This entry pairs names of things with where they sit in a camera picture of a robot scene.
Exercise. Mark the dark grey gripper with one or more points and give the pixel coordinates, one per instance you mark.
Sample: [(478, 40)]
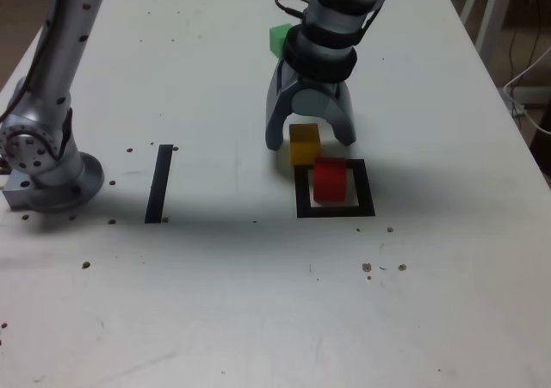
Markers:
[(318, 84)]

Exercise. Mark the yellow cube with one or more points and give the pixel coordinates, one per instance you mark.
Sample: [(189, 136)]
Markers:
[(303, 143)]

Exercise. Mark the red cube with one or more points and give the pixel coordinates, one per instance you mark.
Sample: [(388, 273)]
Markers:
[(329, 181)]

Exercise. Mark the green cube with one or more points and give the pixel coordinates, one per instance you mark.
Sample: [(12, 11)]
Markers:
[(277, 39)]

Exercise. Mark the black tape square outline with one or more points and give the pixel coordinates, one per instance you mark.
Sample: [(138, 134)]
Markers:
[(366, 190)]

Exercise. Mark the black tape strip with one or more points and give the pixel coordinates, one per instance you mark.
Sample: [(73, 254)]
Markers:
[(158, 181)]

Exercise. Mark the thick white furniture leg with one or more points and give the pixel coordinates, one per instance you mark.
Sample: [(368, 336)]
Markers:
[(494, 18)]

